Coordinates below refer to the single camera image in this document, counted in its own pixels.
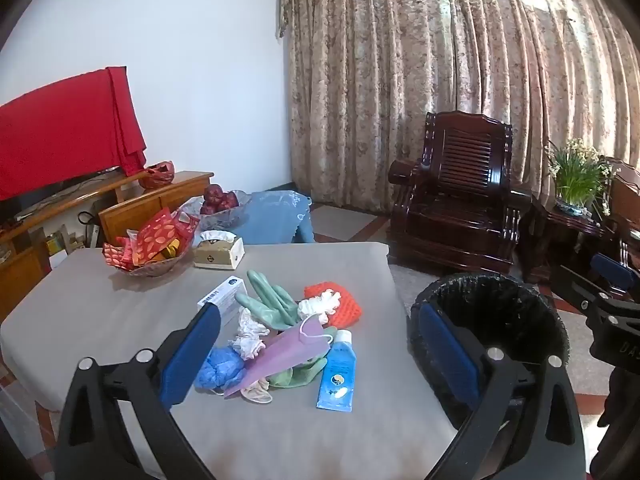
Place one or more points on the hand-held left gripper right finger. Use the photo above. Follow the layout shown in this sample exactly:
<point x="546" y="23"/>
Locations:
<point x="447" y="355"/>

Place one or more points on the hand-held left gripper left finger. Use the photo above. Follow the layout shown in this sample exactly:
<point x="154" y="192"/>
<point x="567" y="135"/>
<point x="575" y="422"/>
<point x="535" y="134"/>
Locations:
<point x="192" y="355"/>

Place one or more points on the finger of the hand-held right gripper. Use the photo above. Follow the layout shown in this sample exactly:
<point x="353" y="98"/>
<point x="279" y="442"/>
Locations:
<point x="580" y="292"/>
<point x="615" y="270"/>

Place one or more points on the blue plastic cover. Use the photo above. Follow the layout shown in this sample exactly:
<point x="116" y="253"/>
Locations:
<point x="217" y="370"/>

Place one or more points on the white cloth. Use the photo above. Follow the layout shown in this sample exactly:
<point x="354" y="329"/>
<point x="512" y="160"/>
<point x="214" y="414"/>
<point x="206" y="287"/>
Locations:
<point x="250" y="335"/>

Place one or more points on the white cardboard box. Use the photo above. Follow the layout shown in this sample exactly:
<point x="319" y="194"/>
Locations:
<point x="225" y="297"/>

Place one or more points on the black-lined trash bin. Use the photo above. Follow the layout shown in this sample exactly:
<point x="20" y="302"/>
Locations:
<point x="500" y="310"/>

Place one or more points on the purple face mask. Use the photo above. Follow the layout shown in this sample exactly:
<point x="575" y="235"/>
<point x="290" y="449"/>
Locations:
<point x="285" y="355"/>

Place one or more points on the blue tube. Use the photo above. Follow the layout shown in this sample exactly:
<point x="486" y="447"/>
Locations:
<point x="337" y="375"/>

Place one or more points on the orange foam net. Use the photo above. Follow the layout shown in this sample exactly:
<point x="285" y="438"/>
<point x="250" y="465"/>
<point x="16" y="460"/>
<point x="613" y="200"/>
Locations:
<point x="345" y="305"/>

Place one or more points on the white scrunchie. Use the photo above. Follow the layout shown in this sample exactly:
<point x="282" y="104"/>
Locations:
<point x="320" y="305"/>

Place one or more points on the dark wooden side table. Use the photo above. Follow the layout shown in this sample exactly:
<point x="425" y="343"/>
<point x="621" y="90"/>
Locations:
<point x="555" y="240"/>

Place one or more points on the dark wooden armchair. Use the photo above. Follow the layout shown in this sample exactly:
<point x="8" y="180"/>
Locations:
<point x="465" y="185"/>
<point x="625" y="200"/>

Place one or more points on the potted narcissus plant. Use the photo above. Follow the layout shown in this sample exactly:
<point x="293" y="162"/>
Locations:
<point x="577" y="180"/>

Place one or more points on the tissue box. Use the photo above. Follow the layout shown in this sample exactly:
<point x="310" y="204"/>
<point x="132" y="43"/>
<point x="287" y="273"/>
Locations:
<point x="217" y="252"/>

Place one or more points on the basket of red packets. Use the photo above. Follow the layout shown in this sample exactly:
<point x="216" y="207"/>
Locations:
<point x="150" y="245"/>

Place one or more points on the glass fruit bowl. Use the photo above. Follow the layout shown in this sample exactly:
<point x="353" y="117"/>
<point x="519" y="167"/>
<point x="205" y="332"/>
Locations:
<point x="225" y="220"/>

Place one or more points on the red apple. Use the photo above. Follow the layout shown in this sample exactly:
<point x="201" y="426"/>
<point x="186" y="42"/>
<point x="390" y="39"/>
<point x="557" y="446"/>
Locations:
<point x="214" y="192"/>
<point x="207" y="207"/>
<point x="229" y="201"/>

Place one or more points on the wooden television cabinet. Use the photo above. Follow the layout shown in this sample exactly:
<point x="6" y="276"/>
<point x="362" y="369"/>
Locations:
<point x="135" y="210"/>

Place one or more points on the blue embroidered tablecloth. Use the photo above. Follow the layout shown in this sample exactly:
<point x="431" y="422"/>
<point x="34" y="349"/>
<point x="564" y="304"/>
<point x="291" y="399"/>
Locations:
<point x="275" y="217"/>

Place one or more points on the black television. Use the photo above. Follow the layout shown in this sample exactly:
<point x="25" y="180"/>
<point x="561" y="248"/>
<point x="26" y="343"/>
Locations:
<point x="30" y="201"/>

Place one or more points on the red cloth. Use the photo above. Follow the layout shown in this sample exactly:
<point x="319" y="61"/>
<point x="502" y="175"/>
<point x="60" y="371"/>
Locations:
<point x="60" y="130"/>

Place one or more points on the floral curtain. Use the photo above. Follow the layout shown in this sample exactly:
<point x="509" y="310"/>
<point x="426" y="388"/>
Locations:
<point x="400" y="60"/>

